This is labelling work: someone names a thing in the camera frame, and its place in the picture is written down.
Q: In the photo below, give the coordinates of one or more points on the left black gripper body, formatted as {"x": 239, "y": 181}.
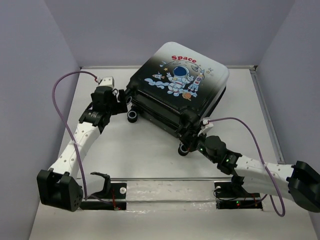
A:
{"x": 116, "y": 107}

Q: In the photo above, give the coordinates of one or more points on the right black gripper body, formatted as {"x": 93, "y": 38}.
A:
{"x": 201, "y": 148}

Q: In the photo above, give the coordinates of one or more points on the black suitcase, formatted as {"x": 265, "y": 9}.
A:
{"x": 176, "y": 89}

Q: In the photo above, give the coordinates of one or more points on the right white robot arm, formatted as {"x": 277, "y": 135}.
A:
{"x": 297, "y": 182}

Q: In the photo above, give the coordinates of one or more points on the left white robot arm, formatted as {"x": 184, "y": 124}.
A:
{"x": 64, "y": 185}

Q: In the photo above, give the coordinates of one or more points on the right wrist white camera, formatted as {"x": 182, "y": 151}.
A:
{"x": 206, "y": 126}

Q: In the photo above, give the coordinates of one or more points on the wrist white camera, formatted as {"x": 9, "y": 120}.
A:
{"x": 206, "y": 126}
{"x": 107, "y": 81}

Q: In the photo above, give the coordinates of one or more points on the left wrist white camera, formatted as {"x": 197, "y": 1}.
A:
{"x": 107, "y": 81}

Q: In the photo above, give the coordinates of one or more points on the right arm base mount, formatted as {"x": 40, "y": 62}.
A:
{"x": 230, "y": 195}

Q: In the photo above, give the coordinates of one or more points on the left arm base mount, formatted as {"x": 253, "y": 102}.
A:
{"x": 112, "y": 197}

